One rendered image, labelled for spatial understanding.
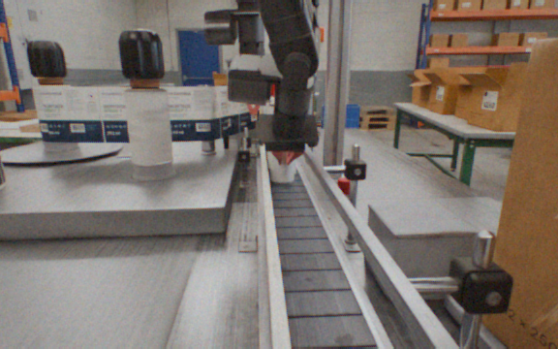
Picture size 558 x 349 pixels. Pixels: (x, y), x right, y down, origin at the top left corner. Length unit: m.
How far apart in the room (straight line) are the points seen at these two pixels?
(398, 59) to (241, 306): 8.25
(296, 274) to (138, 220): 0.32
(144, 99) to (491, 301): 0.65
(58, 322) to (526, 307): 0.47
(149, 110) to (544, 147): 0.63
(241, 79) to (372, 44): 8.00
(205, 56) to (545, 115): 8.64
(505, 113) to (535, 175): 2.00
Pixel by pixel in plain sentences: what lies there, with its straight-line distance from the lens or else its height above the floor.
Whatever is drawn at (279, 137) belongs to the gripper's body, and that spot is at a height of 0.99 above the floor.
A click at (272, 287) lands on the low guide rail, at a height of 0.91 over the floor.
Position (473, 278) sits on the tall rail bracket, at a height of 0.97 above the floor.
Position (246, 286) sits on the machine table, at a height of 0.83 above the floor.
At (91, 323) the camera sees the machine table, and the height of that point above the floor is 0.83.
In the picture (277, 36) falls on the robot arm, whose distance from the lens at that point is 0.46.
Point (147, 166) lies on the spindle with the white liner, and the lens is 0.76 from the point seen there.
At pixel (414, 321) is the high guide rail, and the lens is 0.23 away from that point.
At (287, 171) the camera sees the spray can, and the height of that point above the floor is 0.91.
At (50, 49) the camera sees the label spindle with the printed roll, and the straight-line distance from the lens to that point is 1.10.
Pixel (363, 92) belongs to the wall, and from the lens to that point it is 8.45.
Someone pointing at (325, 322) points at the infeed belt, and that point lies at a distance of 0.34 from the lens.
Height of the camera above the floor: 1.09
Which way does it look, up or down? 16 degrees down
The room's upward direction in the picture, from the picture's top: straight up
